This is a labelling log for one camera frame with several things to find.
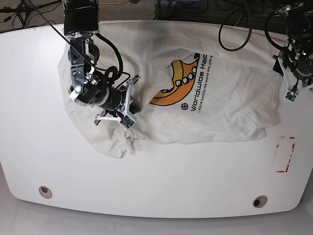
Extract wrist camera board image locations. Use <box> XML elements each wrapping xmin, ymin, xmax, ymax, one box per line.
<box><xmin>119</xmin><ymin>116</ymin><xmax>135</xmax><ymax>130</ymax></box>
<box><xmin>285</xmin><ymin>90</ymin><xmax>298</xmax><ymax>102</ymax></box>

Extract red tape rectangle marking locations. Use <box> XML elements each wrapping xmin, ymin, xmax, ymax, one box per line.
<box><xmin>273</xmin><ymin>136</ymin><xmax>296</xmax><ymax>173</ymax></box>

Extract table cable grommet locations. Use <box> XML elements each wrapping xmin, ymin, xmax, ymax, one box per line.
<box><xmin>39</xmin><ymin>186</ymin><xmax>53</xmax><ymax>199</ymax></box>
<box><xmin>253</xmin><ymin>195</ymin><xmax>268</xmax><ymax>208</ymax></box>

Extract left table cable grommet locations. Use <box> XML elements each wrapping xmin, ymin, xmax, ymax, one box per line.
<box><xmin>39</xmin><ymin>186</ymin><xmax>53</xmax><ymax>199</ymax></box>

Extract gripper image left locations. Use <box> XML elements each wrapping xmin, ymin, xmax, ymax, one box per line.
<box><xmin>92</xmin><ymin>75</ymin><xmax>141</xmax><ymax>125</ymax></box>

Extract right table cable grommet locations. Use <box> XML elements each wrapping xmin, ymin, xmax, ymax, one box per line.
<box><xmin>253</xmin><ymin>195</ymin><xmax>268</xmax><ymax>208</ymax></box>

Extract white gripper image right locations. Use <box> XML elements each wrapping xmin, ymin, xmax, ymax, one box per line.
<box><xmin>273</xmin><ymin>47</ymin><xmax>313</xmax><ymax>94</ymax></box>

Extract wrist camera board image left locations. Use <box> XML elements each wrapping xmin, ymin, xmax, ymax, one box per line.
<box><xmin>119</xmin><ymin>116</ymin><xmax>135</xmax><ymax>130</ymax></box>

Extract wrist camera board image right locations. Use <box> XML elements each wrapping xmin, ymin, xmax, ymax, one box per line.
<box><xmin>285</xmin><ymin>90</ymin><xmax>298</xmax><ymax>102</ymax></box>

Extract black tripod stand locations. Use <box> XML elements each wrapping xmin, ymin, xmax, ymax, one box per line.
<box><xmin>0</xmin><ymin>0</ymin><xmax>62</xmax><ymax>28</ymax></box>

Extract white T-shirt with yellow logo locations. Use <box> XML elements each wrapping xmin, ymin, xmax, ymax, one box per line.
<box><xmin>58</xmin><ymin>21</ymin><xmax>281</xmax><ymax>158</ymax></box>

